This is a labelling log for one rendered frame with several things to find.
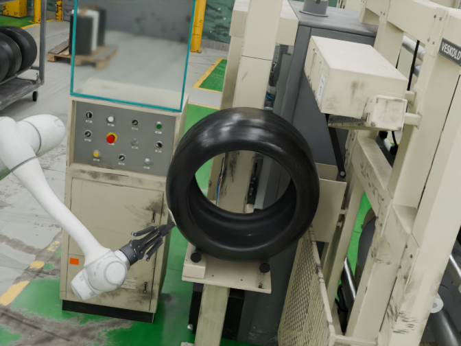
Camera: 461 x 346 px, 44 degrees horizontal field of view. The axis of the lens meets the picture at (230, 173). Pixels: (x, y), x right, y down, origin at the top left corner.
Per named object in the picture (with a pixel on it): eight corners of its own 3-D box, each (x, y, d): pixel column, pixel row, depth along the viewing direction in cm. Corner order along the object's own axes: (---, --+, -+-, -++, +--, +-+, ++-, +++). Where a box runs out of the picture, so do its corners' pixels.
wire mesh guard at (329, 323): (277, 331, 290) (305, 209, 263) (280, 332, 290) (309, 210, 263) (288, 490, 207) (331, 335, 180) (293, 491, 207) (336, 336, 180)
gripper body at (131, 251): (114, 246, 211) (134, 233, 216) (124, 266, 214) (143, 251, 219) (123, 250, 205) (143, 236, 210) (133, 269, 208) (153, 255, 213)
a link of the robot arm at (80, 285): (114, 280, 212) (125, 278, 200) (79, 306, 204) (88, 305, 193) (99, 256, 211) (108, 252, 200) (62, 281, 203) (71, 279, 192)
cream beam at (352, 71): (302, 71, 235) (309, 35, 229) (361, 80, 236) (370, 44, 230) (317, 113, 179) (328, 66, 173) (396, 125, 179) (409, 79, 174)
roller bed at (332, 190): (296, 217, 276) (309, 161, 265) (326, 222, 277) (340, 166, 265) (300, 237, 258) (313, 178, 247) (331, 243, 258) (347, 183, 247)
